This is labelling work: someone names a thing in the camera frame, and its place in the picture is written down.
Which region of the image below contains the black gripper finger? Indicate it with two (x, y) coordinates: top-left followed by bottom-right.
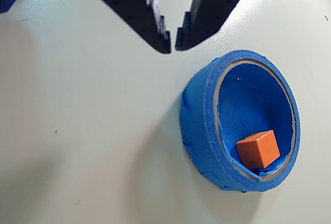
(71, 0), (172, 54)
(175, 0), (283, 52)

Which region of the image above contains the small orange-red cube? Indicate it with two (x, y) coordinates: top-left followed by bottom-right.
(235, 130), (281, 168)

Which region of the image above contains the blue tape roll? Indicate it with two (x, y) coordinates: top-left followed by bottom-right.
(179, 49), (302, 193)

